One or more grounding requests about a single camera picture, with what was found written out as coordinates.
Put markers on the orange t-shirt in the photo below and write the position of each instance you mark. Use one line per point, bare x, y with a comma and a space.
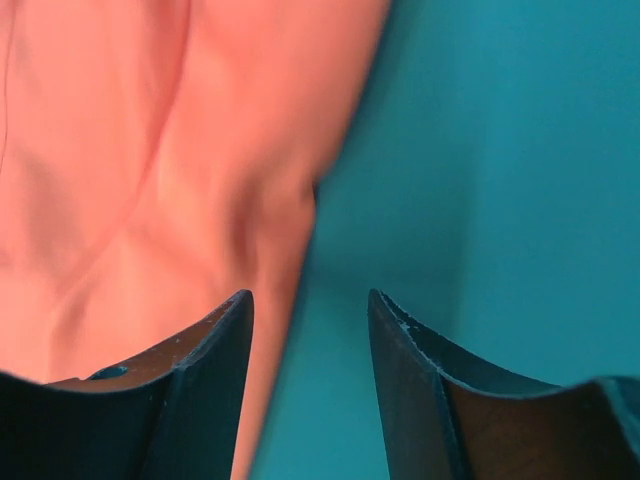
157, 157

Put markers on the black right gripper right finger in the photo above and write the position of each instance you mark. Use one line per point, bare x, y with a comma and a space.
448, 414

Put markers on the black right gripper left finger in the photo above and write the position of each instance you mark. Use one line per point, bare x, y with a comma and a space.
170, 412

